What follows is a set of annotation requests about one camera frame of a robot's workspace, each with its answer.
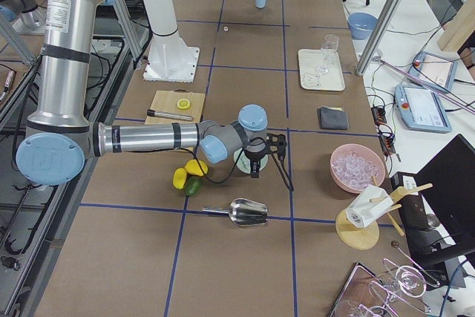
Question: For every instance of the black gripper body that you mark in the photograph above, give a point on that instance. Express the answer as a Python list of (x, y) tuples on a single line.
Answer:
[(254, 154)]

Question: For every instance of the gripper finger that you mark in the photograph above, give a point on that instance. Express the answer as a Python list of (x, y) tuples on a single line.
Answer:
[(255, 167)]

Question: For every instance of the green bowl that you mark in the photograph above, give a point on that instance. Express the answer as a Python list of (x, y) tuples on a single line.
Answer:
[(243, 162)]

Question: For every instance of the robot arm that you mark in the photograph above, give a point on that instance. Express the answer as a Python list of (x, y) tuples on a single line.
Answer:
[(59, 139)]

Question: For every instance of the steel ice scoop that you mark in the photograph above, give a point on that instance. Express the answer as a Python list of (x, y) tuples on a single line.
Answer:
[(243, 212)]

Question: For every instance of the pink bowl with ice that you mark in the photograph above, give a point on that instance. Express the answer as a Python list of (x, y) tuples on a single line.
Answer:
[(353, 167)]

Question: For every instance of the blue bowl with fork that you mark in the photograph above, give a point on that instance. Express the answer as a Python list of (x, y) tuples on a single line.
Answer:
[(361, 25)]

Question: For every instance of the yellow lemon back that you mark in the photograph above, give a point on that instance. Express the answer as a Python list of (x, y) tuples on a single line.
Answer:
[(196, 167)]

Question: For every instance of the yellow lemon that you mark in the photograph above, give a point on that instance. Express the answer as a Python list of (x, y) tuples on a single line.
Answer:
[(179, 178), (196, 167)]

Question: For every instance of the green lime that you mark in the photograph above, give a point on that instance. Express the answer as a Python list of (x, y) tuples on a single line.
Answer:
[(193, 186)]

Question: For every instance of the yellow lemon front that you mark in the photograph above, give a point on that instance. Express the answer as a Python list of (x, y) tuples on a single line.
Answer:
[(179, 178)]

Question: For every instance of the grey yellow cloth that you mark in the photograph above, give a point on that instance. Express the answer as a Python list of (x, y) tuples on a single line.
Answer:
[(332, 119)]

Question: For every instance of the half lemon slice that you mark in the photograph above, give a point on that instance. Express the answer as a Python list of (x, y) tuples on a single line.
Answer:
[(183, 104)]

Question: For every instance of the white bear tray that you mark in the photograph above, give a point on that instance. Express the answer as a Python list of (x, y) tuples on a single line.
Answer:
[(311, 76)]

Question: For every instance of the wooden cutting board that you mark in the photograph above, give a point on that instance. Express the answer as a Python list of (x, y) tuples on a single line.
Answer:
[(167, 101)]

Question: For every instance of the steel muddler black cap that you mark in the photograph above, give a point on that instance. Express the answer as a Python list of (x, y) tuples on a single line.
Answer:
[(168, 115)]

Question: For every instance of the wine glass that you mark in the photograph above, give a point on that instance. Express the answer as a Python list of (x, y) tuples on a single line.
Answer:
[(328, 50)]

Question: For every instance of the wooden mug tree stand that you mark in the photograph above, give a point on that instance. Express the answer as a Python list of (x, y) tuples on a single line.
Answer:
[(366, 238)]

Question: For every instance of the near teach pendant tablet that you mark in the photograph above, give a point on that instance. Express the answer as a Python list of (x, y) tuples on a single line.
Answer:
[(421, 110)]

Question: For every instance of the teach pendant tablet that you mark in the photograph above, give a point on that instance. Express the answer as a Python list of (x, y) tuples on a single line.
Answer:
[(421, 110), (434, 69)]

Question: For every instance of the black monitor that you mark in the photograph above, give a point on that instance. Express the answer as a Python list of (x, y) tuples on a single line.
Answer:
[(451, 198)]

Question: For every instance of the far teach pendant tablet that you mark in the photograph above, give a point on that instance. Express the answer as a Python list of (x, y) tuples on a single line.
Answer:
[(434, 69)]

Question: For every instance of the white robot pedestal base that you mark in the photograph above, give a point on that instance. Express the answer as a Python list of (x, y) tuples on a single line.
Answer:
[(170, 59)]

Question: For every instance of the aluminium frame post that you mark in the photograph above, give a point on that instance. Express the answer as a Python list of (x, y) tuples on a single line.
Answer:
[(385, 16)]

